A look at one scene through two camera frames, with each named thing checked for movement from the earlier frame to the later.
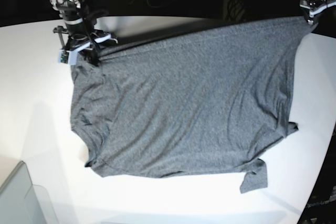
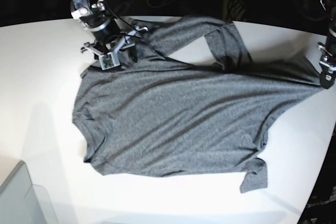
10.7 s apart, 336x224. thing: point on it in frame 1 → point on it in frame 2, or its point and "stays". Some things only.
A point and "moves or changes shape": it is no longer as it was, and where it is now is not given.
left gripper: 84,44 → 111,36
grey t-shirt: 210,100 moves or changes shape
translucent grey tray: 22,202 stays
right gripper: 314,6 → 327,62
